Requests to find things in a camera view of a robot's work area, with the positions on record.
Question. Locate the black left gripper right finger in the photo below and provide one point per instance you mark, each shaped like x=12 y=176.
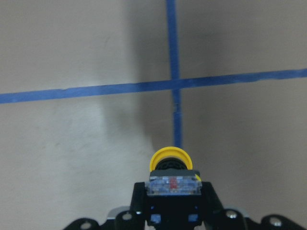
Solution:
x=217 y=217

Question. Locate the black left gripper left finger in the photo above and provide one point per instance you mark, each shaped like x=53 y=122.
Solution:
x=121 y=218

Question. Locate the yellow push button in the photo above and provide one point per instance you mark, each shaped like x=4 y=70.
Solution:
x=172 y=174

